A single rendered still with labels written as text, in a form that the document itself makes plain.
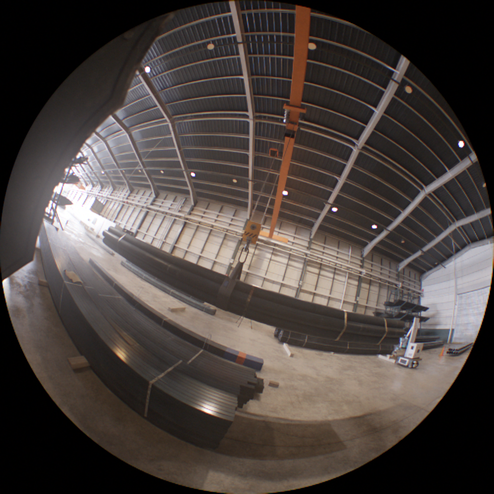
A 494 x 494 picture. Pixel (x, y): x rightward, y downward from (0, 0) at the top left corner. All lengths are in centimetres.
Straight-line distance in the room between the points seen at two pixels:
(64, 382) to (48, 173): 159
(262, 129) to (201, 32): 688
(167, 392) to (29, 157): 114
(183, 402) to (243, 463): 75
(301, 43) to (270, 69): 396
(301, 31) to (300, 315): 564
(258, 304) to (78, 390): 205
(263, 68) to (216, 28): 306
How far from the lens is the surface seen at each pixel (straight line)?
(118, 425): 151
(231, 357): 300
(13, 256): 34
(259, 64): 855
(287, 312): 183
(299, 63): 484
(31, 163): 24
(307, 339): 584
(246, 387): 169
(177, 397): 113
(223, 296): 185
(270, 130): 999
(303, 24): 496
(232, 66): 901
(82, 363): 182
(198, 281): 195
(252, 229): 228
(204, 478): 141
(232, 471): 149
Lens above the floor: 132
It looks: 16 degrees up
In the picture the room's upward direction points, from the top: 20 degrees clockwise
